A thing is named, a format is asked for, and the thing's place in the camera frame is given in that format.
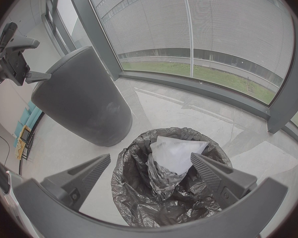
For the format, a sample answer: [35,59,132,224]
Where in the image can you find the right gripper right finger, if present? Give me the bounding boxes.
[190,153,258,211]

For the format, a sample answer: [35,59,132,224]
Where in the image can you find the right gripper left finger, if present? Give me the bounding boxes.
[41,153,111,211]

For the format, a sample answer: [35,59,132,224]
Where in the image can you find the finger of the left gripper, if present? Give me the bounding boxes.
[11,35,40,51]
[25,71,52,84]

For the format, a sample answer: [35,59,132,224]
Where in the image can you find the black plastic bag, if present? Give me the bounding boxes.
[110,127,233,228]

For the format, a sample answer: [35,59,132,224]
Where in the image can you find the dark grey round chair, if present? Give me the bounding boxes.
[31,46,133,147]

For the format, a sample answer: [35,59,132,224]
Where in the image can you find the clear printed wrapper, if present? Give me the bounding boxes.
[147,135,211,202]

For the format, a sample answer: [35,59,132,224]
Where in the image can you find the window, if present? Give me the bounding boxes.
[37,0,298,135]

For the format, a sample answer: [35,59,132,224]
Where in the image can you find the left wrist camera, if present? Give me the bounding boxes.
[0,21,18,46]

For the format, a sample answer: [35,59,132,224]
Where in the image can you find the small black frame table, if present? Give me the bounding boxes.
[15,125,37,161]

